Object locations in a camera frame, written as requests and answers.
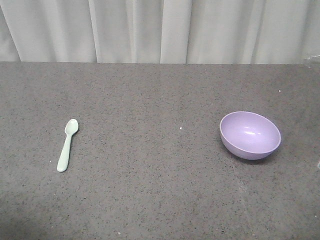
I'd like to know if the pale green plastic spoon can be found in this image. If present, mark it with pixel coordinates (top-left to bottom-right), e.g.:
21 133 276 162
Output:
56 119 79 173

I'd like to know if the purple plastic bowl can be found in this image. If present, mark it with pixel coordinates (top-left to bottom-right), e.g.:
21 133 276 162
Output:
219 111 282 161

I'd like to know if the white curtain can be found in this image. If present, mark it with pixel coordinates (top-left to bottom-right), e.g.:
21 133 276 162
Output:
0 0 320 64

